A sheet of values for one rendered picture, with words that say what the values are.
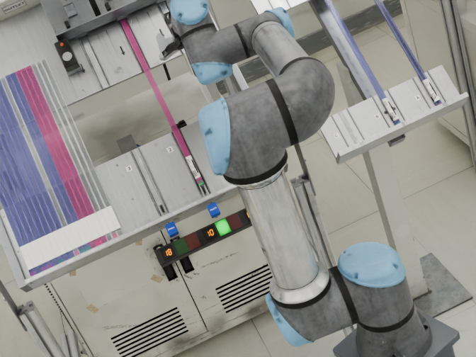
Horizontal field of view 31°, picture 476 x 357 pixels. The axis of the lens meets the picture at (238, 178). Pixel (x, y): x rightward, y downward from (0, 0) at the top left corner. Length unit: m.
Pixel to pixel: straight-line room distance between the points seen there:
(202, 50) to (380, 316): 0.63
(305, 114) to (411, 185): 1.77
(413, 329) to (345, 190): 1.53
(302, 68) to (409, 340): 0.59
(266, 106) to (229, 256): 1.23
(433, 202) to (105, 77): 1.31
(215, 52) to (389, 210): 0.89
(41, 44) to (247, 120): 1.01
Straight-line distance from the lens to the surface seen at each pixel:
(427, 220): 2.96
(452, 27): 2.78
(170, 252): 2.07
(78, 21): 2.23
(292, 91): 1.39
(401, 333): 1.71
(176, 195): 2.09
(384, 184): 2.40
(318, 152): 3.46
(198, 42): 1.76
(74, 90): 2.22
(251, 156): 1.39
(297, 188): 2.15
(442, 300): 2.65
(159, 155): 2.12
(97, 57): 2.24
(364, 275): 1.61
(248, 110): 1.38
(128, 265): 2.49
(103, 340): 2.62
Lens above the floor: 1.82
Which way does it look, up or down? 32 degrees down
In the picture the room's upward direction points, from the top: 21 degrees counter-clockwise
